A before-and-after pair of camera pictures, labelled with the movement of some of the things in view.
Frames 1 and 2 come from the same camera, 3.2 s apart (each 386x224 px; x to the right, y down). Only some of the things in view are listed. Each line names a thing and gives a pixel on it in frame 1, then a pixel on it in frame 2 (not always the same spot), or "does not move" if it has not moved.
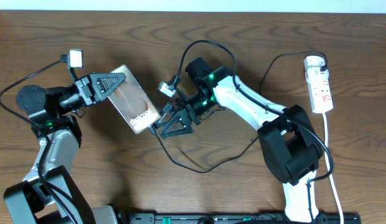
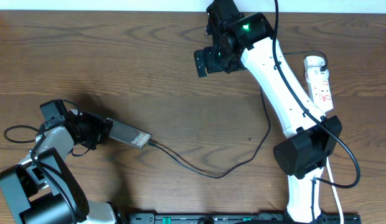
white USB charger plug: (314, 61) does not move
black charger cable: (257, 139) → (269, 126)
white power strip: (320, 89) does not move
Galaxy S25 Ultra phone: (133, 103) → (129, 134)
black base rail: (238, 218) does not move
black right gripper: (183, 117) → (211, 65)
